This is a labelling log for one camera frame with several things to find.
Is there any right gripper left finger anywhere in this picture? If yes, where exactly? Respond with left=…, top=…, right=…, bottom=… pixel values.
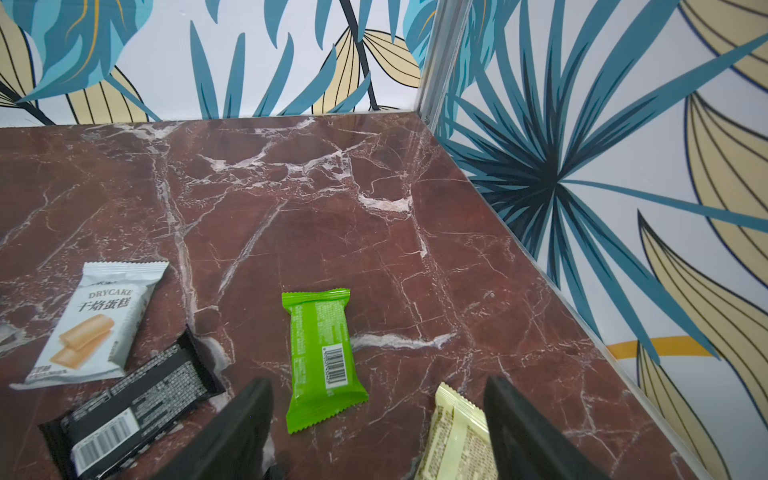
left=154, top=378, right=275, bottom=479

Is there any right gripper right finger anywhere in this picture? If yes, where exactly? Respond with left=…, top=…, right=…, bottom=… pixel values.
left=483, top=376, right=607, bottom=480

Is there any small cream packet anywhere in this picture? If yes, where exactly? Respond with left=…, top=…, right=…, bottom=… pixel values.
left=414, top=383, right=499, bottom=480

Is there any green packet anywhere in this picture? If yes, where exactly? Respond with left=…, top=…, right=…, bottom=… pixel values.
left=281, top=288, right=369, bottom=434

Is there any black packet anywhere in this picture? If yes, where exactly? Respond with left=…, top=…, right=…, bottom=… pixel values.
left=38, top=329, right=224, bottom=479

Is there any white orange snack packet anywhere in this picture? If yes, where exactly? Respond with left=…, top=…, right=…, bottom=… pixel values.
left=11, top=261, right=169, bottom=390

